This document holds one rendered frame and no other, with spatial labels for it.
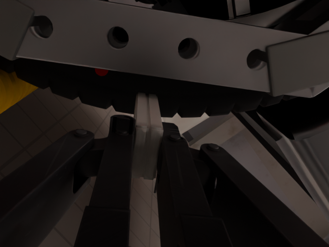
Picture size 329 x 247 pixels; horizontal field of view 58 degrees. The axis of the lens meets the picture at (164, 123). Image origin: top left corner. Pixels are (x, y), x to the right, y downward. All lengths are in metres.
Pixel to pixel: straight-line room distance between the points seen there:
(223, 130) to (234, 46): 5.15
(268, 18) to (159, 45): 0.13
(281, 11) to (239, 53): 0.11
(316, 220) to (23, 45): 6.98
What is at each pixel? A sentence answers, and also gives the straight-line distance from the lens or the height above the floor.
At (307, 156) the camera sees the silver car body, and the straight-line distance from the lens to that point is 0.44.
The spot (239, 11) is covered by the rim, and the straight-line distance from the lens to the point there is 0.31.
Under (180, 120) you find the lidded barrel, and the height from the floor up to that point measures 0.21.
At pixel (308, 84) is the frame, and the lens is 0.22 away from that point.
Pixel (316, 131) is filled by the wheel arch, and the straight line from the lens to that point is 0.43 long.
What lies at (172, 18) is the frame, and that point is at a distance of 0.19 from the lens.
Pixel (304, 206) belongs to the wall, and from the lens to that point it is 6.79.
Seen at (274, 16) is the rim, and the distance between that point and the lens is 0.30.
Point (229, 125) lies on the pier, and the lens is 5.34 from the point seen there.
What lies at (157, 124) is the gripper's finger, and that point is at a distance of 0.15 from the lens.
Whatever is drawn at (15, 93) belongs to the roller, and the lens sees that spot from 0.34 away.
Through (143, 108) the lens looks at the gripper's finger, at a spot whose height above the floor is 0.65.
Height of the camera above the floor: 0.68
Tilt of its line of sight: 9 degrees down
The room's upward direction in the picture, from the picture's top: 54 degrees clockwise
